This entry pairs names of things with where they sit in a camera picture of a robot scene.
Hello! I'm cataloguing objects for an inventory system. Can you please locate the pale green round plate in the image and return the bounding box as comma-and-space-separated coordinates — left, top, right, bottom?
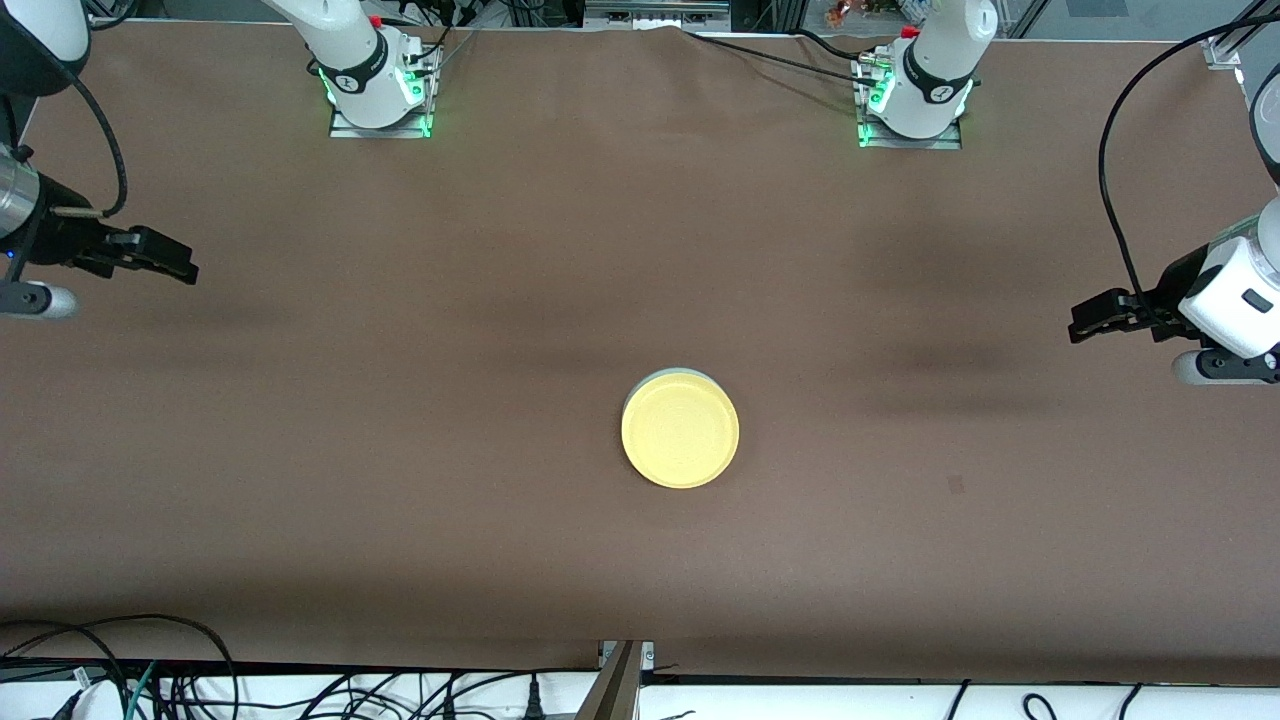
628, 366, 728, 389

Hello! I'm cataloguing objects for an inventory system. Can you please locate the yellow round plate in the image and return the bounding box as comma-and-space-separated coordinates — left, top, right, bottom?
621, 372, 741, 490

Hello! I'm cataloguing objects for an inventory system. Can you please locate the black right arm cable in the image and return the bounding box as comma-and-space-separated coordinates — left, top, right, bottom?
50, 75, 129, 219

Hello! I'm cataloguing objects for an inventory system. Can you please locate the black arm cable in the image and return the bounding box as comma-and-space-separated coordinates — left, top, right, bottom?
50, 75, 129, 219
1099, 12, 1280, 313

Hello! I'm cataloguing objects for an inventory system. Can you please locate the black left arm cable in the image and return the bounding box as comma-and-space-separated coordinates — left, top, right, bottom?
1099, 12, 1280, 313

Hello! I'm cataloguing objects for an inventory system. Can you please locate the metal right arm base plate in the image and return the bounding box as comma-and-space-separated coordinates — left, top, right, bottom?
328, 50, 434, 139

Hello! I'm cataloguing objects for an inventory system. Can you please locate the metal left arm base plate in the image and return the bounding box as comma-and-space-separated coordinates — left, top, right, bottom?
857, 55, 963, 151

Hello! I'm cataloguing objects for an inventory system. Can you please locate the short black table cable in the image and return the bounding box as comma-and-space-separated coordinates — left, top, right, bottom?
790, 28, 869, 59

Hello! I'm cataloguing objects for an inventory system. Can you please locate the black looping cable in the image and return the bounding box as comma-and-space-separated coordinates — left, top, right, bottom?
0, 613, 238, 720

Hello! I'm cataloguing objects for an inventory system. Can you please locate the long black table cable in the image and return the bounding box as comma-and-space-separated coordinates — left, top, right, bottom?
680, 28, 881, 83

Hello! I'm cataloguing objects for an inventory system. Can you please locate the green cable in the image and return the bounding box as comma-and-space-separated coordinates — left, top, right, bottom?
125, 660, 161, 720

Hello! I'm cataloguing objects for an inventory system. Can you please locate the aluminium frame profile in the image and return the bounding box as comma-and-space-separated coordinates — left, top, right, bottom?
576, 640, 656, 720

